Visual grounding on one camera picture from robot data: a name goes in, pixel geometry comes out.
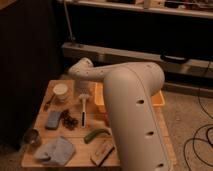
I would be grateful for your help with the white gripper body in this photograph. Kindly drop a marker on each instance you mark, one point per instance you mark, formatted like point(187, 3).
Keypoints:
point(81, 87)

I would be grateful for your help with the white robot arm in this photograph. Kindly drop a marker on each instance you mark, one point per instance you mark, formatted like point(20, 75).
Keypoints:
point(127, 91)

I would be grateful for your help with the white cup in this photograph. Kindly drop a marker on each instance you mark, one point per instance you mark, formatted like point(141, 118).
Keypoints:
point(61, 91)

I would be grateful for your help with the dark grape bunch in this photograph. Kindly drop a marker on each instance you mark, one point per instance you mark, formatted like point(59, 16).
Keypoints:
point(68, 121)

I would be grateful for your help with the wooden table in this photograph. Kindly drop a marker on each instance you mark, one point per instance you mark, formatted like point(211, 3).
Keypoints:
point(94, 120)

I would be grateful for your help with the blue sponge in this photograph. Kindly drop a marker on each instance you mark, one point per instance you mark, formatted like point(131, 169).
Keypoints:
point(53, 120)

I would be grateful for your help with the green pepper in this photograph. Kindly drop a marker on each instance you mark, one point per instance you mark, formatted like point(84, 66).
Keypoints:
point(89, 137)

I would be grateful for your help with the blue folded cloth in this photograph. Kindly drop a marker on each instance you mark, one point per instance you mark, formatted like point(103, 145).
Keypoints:
point(56, 152)

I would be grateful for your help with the metal cup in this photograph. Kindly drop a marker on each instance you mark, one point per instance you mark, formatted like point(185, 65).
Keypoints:
point(32, 137)

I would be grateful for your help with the yellow plastic bin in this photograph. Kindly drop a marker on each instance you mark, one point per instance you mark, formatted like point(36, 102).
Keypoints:
point(157, 99)

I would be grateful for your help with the grey shelf rail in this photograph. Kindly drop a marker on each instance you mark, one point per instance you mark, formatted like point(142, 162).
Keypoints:
point(191, 67)

